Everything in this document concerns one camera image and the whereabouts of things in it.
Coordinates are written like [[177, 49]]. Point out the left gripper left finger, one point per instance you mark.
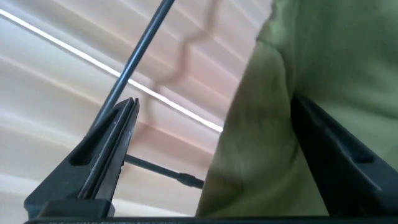
[[62, 193]]

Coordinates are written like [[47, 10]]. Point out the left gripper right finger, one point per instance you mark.
[[351, 186]]

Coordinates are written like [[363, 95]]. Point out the green printed shirt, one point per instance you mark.
[[326, 56]]

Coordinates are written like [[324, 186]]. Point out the black clothes rack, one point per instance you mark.
[[136, 56]]

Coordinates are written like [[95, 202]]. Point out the beige curtain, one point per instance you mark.
[[62, 93]]

